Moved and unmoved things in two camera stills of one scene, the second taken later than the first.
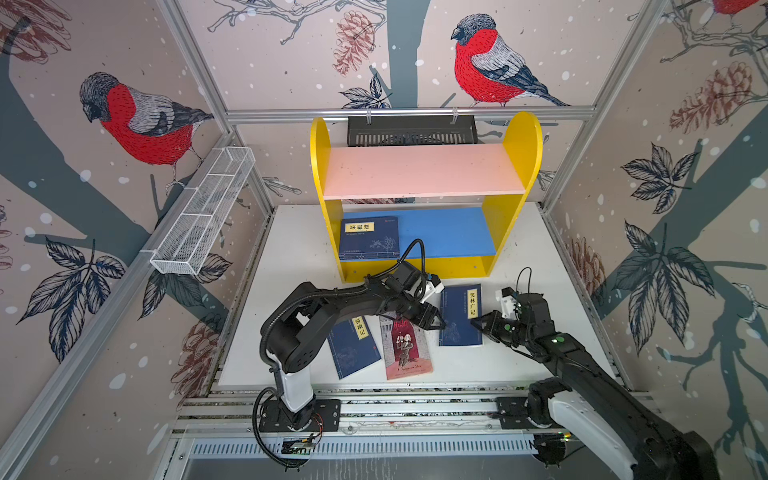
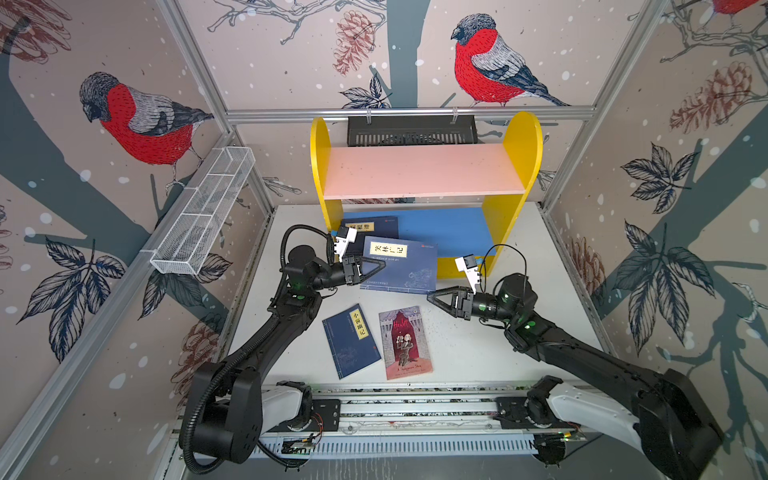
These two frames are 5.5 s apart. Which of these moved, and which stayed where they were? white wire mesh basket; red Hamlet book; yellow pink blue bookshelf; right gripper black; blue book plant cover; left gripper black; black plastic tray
Moved: left gripper black; right gripper black
Stayed: blue book plant cover; black plastic tray; red Hamlet book; white wire mesh basket; yellow pink blue bookshelf
